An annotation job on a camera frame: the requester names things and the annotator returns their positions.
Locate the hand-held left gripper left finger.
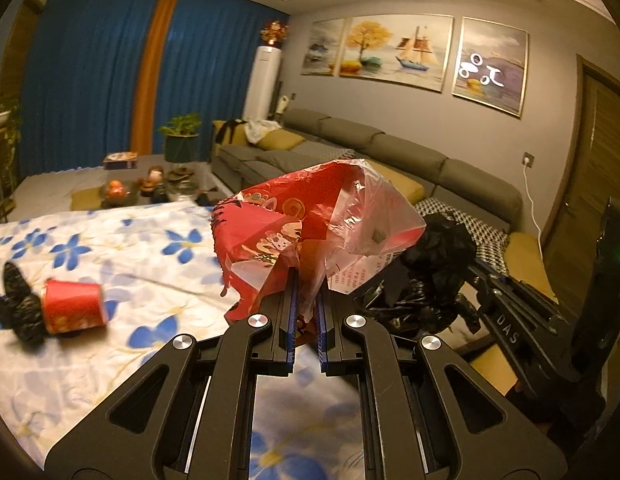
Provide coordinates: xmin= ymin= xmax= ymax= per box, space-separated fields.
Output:
xmin=42 ymin=266 xmax=297 ymax=480

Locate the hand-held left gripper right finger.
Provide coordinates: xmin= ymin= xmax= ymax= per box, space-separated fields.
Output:
xmin=317 ymin=287 xmax=573 ymax=480

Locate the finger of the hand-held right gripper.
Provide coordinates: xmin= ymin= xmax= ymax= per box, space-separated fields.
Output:
xmin=460 ymin=261 xmax=581 ymax=391

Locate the black plastic bag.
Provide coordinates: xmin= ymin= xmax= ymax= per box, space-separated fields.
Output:
xmin=0 ymin=261 xmax=46 ymax=347
xmin=362 ymin=212 xmax=483 ymax=341

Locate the red plastic bag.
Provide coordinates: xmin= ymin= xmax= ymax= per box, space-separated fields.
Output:
xmin=211 ymin=158 xmax=427 ymax=348

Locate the person's right hand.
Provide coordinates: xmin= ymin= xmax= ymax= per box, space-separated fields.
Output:
xmin=507 ymin=377 xmax=608 ymax=442

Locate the black white patterned cushion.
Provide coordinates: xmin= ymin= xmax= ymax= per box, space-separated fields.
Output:
xmin=420 ymin=197 xmax=511 ymax=263

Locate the wooden door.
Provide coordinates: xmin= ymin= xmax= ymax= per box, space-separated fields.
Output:
xmin=540 ymin=55 xmax=620 ymax=301

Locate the large yellow cushion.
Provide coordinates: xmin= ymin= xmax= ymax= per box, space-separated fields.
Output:
xmin=390 ymin=172 xmax=426 ymax=204

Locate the grey cushion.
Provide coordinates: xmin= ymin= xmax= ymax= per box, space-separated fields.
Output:
xmin=257 ymin=150 xmax=313 ymax=172

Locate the small yellow cushion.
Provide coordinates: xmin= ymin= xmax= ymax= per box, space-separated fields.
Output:
xmin=255 ymin=130 xmax=306 ymax=152

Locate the blue floral blanket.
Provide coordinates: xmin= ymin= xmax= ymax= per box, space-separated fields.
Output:
xmin=0 ymin=200 xmax=391 ymax=480

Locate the grey sectional sofa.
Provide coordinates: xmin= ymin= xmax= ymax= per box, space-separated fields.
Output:
xmin=211 ymin=108 xmax=558 ymax=391

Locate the white cloth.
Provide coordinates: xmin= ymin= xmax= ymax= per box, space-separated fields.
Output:
xmin=245 ymin=119 xmax=281 ymax=143

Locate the small figurine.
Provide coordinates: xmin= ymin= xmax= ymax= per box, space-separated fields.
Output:
xmin=142 ymin=167 xmax=166 ymax=193

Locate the black garment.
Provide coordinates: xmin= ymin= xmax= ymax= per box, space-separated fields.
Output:
xmin=215 ymin=119 xmax=246 ymax=146

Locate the red paper cup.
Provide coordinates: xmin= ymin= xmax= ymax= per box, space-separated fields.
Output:
xmin=41 ymin=277 xmax=110 ymax=336

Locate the potted plant in dark pot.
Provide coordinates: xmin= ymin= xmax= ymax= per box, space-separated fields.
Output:
xmin=159 ymin=114 xmax=203 ymax=163

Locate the flat printed box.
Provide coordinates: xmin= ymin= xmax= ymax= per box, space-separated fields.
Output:
xmin=102 ymin=152 xmax=139 ymax=170

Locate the white standing air conditioner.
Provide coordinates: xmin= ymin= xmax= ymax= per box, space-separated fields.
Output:
xmin=241 ymin=46 xmax=283 ymax=122

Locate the purple abstract painting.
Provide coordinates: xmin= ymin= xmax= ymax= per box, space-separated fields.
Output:
xmin=451 ymin=16 xmax=531 ymax=118

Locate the blue curtain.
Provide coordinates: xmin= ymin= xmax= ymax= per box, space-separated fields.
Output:
xmin=17 ymin=0 xmax=163 ymax=176
xmin=162 ymin=0 xmax=291 ymax=161

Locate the small landscape painting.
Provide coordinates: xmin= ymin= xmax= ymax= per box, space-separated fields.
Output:
xmin=301 ymin=18 xmax=347 ymax=77

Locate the sailboat and tree painting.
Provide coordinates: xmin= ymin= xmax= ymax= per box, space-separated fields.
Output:
xmin=338 ymin=14 xmax=455 ymax=93

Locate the orange curtain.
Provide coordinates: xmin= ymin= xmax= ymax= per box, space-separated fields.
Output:
xmin=131 ymin=0 xmax=183 ymax=156

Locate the orange flower decoration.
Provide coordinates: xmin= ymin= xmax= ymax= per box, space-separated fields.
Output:
xmin=260 ymin=21 xmax=290 ymax=47

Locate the white charging cable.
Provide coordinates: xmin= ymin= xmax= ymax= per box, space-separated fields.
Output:
xmin=524 ymin=165 xmax=543 ymax=256

